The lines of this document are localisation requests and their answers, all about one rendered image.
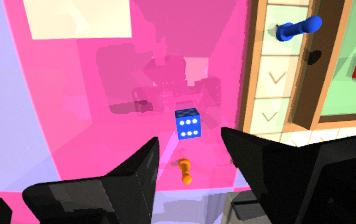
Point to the blue pawn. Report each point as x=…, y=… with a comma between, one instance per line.
x=287, y=31

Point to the orange pawn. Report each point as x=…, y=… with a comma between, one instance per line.
x=184, y=165

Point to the blue die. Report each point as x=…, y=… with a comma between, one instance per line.
x=188, y=123

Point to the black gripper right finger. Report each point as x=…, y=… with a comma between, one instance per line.
x=283, y=177

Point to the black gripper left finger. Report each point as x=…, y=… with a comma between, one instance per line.
x=125, y=194

